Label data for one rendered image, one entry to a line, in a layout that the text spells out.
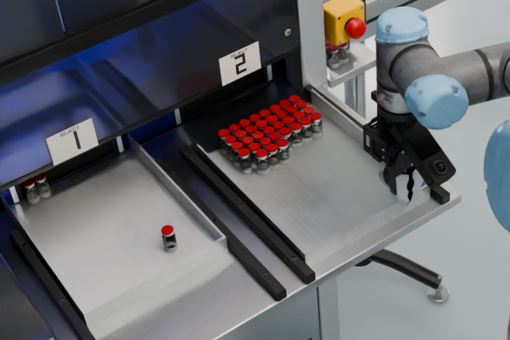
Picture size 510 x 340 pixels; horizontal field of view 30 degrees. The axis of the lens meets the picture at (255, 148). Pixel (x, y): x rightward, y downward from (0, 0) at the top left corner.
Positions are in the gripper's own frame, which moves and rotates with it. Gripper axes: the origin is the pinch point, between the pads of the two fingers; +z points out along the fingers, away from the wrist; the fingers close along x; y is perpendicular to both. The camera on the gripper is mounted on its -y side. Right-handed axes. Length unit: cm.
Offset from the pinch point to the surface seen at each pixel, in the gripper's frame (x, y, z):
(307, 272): 21.4, -1.0, 1.6
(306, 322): -3, 38, 72
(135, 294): 45.3, 12.4, 1.7
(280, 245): 21.4, 6.5, 1.6
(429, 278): -42, 38, 84
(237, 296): 32.0, 3.4, 3.7
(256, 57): 3.6, 38.3, -10.2
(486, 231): -71, 47, 92
